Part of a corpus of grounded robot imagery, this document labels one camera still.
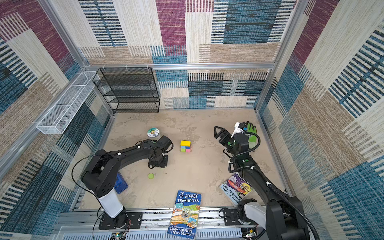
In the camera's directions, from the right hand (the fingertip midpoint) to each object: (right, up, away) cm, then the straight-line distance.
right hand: (218, 132), depth 82 cm
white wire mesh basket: (-76, +8, -11) cm, 77 cm away
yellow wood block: (-18, -8, +12) cm, 23 cm away
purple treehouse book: (+10, -30, -1) cm, 31 cm away
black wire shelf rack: (-59, +29, +26) cm, 71 cm away
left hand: (-31, -19, +9) cm, 38 cm away
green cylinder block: (-38, -26, +5) cm, 46 cm away
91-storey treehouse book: (-17, -39, -9) cm, 43 cm away
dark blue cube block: (-17, -11, +14) cm, 25 cm away
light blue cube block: (-20, -10, +12) cm, 25 cm away
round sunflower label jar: (-39, -2, +14) cm, 41 cm away
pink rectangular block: (-17, -12, +12) cm, 24 cm away
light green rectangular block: (-20, -12, +13) cm, 27 cm away
